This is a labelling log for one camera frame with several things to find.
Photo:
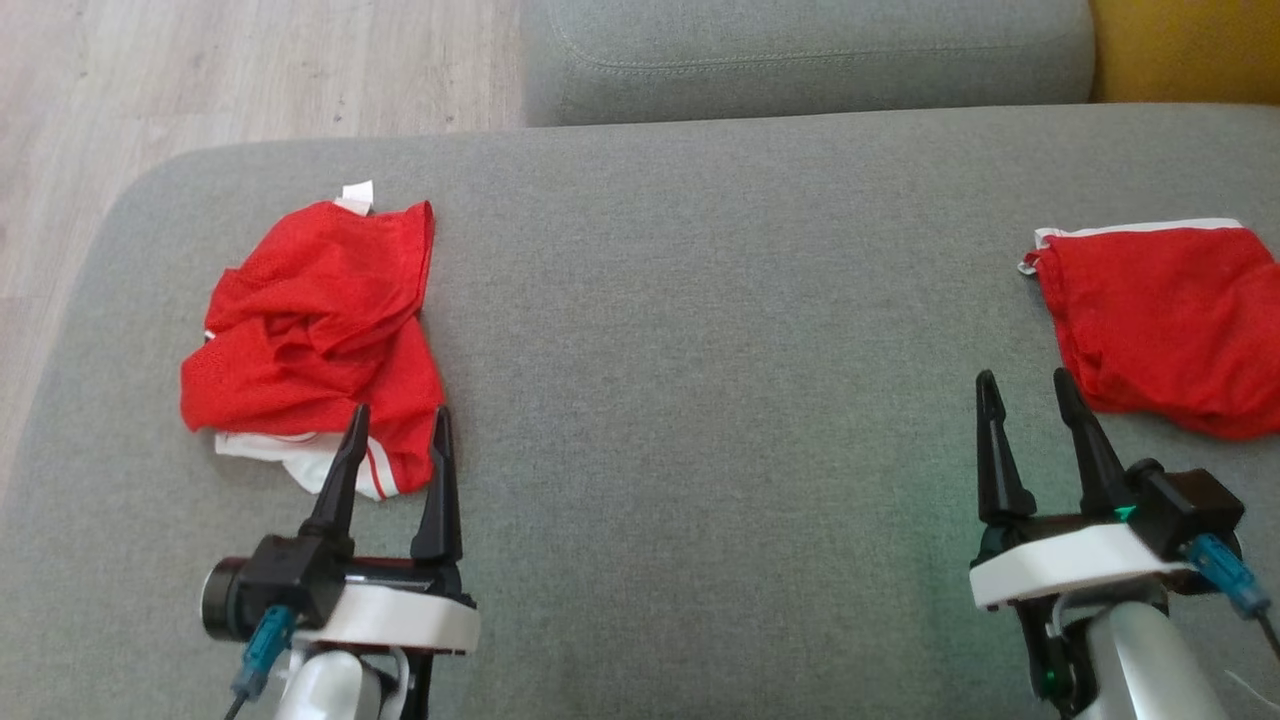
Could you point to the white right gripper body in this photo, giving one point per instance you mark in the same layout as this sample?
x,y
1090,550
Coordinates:
x,y
1070,560

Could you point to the yellow and grey sofa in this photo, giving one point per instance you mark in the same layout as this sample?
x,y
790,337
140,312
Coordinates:
x,y
700,400

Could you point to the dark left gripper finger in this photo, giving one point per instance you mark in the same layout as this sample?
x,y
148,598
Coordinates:
x,y
440,500
340,480

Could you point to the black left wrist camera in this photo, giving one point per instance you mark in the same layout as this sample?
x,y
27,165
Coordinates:
x,y
280,580

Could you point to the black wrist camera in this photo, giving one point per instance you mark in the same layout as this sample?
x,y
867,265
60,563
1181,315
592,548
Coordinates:
x,y
1190,505
280,580

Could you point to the red jersey with white trim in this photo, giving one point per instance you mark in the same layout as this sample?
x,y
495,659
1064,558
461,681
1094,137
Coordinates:
x,y
310,330

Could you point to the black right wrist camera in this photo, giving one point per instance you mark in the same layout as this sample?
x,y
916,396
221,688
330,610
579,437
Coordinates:
x,y
1190,505

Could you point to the small grey sofa seat cushion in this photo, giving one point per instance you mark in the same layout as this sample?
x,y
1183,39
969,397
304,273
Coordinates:
x,y
800,60

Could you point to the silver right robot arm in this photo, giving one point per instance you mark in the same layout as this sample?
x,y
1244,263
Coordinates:
x,y
1140,670

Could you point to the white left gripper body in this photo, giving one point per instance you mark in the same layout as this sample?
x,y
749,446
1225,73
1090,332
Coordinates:
x,y
400,615

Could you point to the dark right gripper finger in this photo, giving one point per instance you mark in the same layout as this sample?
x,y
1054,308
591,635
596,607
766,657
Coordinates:
x,y
1000,470
1095,460

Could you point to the red shorts with white trim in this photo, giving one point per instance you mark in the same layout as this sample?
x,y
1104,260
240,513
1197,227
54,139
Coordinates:
x,y
1170,320

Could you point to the yellow sofa backrest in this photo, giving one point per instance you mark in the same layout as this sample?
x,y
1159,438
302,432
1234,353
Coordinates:
x,y
1190,50

